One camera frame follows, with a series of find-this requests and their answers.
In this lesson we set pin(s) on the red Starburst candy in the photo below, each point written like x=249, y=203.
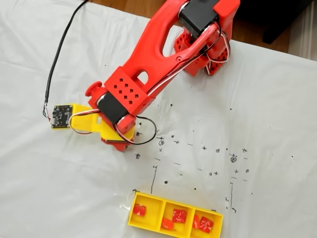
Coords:
x=140, y=210
x=179, y=215
x=206, y=224

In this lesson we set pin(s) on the orange Starburst candy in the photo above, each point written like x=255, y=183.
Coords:
x=196, y=221
x=168, y=224

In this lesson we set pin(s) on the yellow three-compartment box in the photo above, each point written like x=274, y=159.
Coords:
x=148, y=221

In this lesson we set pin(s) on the white plastic table cover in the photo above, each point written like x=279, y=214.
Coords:
x=62, y=173

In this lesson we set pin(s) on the white baseboard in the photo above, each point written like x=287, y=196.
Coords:
x=307, y=32

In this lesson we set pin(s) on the camera board in yellow mount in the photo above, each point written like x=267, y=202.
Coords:
x=60, y=116

